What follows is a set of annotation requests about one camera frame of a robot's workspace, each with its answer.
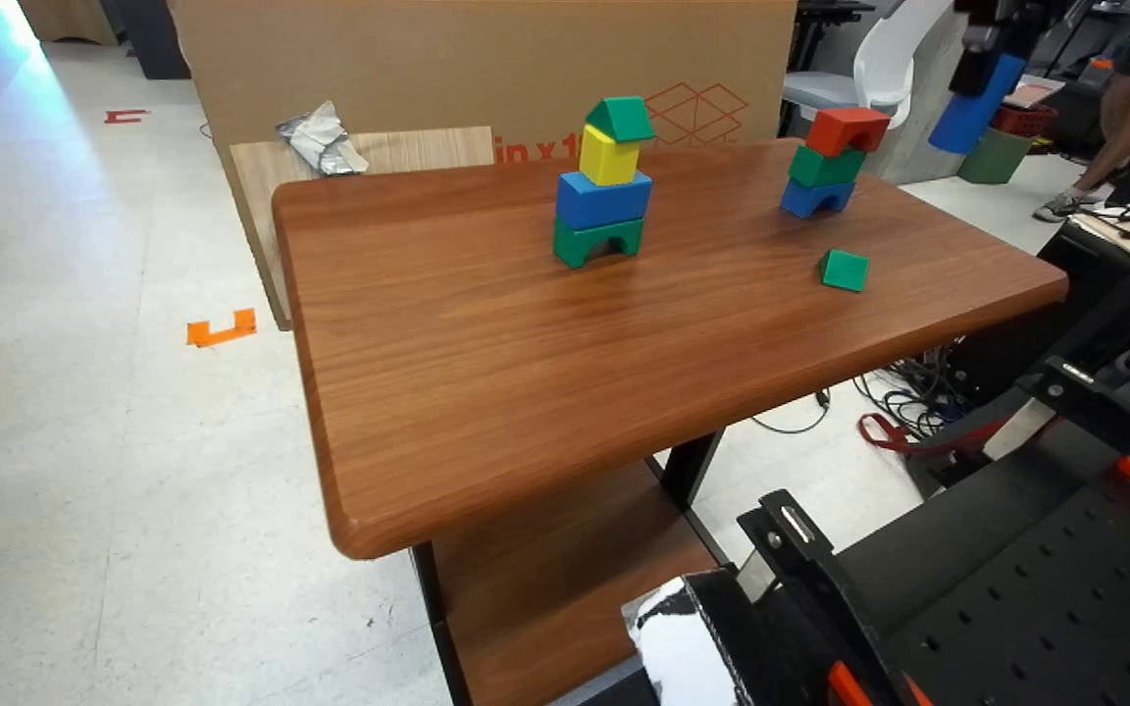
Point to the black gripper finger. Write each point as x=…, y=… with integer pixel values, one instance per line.
x=974, y=69

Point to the orange arch block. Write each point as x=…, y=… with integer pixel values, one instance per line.
x=837, y=131

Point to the green middle block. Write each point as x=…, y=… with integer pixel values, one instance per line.
x=815, y=168

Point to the blue arch block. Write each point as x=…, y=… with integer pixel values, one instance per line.
x=807, y=201

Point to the small green cube block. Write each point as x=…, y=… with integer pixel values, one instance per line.
x=845, y=272

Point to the green triangle roof block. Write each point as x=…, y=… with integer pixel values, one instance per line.
x=627, y=120

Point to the yellow cube block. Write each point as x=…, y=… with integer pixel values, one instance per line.
x=606, y=163

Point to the blue rectangular block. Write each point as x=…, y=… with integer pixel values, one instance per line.
x=595, y=205

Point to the green arch block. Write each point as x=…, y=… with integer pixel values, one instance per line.
x=579, y=244

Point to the green bucket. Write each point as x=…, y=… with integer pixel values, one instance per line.
x=995, y=157

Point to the large cardboard box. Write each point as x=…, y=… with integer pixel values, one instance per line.
x=526, y=69

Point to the crumpled white plastic bag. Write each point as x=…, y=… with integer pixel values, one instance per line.
x=323, y=142

